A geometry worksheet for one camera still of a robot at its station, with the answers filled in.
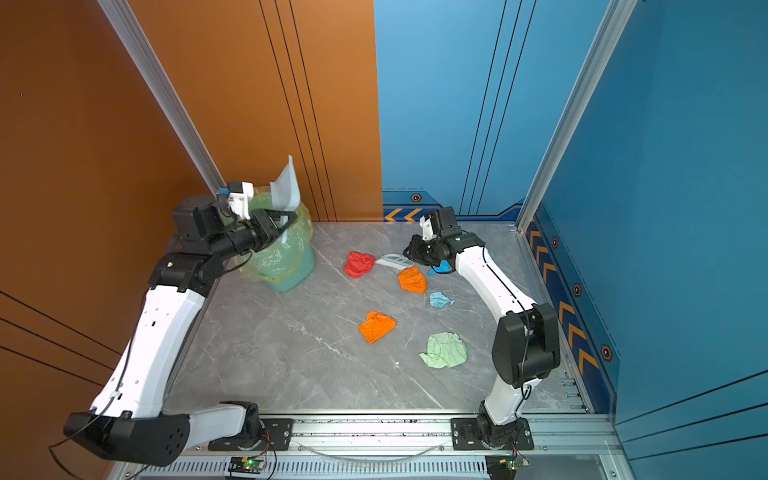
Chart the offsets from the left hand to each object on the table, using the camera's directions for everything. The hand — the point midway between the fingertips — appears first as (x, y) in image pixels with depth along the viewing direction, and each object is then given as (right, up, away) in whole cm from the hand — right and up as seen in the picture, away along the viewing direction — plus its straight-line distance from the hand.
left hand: (295, 213), depth 66 cm
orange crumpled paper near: (+17, -32, +25) cm, 44 cm away
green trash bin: (-11, -18, +36) cm, 41 cm away
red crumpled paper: (+9, -13, +39) cm, 43 cm away
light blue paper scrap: (+37, -25, +31) cm, 54 cm away
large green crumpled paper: (+37, -37, +19) cm, 56 cm away
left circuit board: (-13, -60, +5) cm, 61 cm away
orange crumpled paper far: (+28, -18, +35) cm, 49 cm away
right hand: (+25, -9, +20) cm, 33 cm away
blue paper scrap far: (+35, -13, +13) cm, 40 cm away
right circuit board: (+48, -60, +4) cm, 77 cm away
